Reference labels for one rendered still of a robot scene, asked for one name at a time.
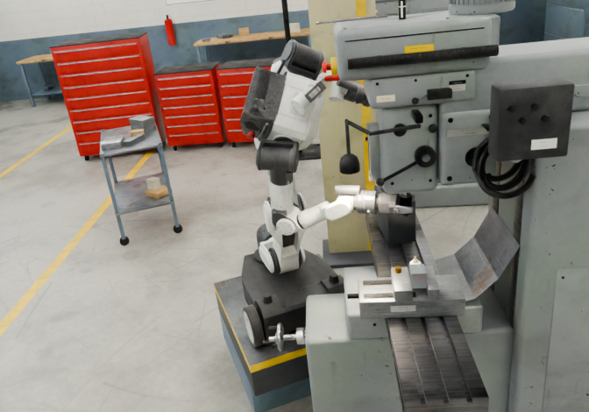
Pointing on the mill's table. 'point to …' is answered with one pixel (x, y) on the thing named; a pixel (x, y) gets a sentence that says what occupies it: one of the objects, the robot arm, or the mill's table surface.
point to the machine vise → (447, 308)
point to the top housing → (409, 42)
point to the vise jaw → (401, 285)
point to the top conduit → (423, 57)
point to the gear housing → (463, 85)
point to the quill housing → (405, 181)
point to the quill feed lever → (423, 158)
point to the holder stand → (396, 224)
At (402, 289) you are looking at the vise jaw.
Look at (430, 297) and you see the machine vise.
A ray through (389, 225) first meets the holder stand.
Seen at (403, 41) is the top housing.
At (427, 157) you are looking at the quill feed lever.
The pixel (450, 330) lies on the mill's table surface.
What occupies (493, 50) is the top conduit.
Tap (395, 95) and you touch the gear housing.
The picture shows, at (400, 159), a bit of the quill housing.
